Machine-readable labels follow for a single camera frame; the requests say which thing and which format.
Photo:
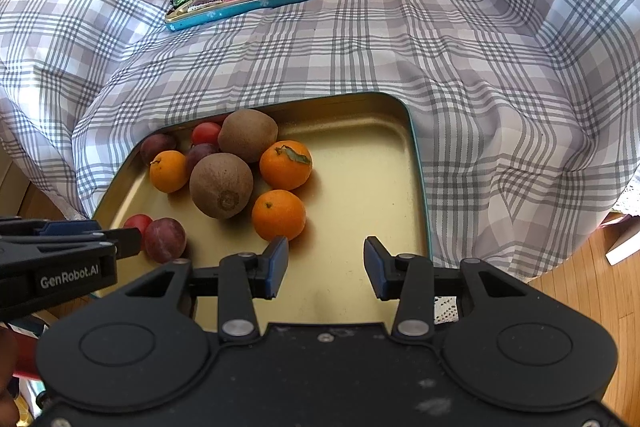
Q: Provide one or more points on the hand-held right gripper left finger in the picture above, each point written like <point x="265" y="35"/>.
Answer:
<point x="277" y="264"/>

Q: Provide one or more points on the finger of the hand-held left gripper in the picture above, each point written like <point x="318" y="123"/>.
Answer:
<point x="127" y="242"/>
<point x="70" y="227"/>

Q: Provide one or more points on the dark purple plum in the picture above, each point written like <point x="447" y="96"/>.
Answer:
<point x="165" y="239"/>
<point x="200" y="154"/>
<point x="157" y="147"/>

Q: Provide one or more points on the red cherry tomato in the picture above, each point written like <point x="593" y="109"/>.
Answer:
<point x="135" y="223"/>
<point x="206" y="133"/>

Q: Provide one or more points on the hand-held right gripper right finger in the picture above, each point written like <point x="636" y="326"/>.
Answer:
<point x="375" y="267"/>

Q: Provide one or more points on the small orange tangerine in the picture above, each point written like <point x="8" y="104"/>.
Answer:
<point x="168" y="172"/>
<point x="285" y="167"/>
<point x="278" y="214"/>

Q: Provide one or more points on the gold tin tray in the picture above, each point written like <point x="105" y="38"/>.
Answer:
<point x="350" y="167"/>

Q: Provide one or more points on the brown kiwi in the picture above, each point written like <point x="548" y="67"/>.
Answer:
<point x="247" y="135"/>
<point x="221" y="185"/>

